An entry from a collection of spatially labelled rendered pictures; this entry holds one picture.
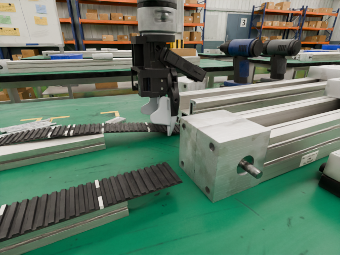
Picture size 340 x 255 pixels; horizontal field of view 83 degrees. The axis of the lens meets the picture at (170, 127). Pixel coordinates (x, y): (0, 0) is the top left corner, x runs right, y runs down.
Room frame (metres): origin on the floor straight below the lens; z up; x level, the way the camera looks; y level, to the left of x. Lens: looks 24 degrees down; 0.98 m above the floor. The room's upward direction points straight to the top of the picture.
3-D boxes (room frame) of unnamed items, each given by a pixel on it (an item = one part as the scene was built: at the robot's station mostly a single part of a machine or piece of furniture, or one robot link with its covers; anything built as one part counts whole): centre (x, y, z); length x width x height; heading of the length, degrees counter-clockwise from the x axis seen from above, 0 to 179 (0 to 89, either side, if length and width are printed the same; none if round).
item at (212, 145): (0.26, -0.08, 0.83); 0.12 x 0.09 x 0.10; 26
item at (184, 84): (0.65, -0.06, 0.83); 0.11 x 0.10 x 0.10; 48
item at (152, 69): (0.42, 0.03, 0.94); 0.09 x 0.08 x 0.12; 115
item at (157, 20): (0.42, 0.02, 1.02); 0.08 x 0.08 x 0.05
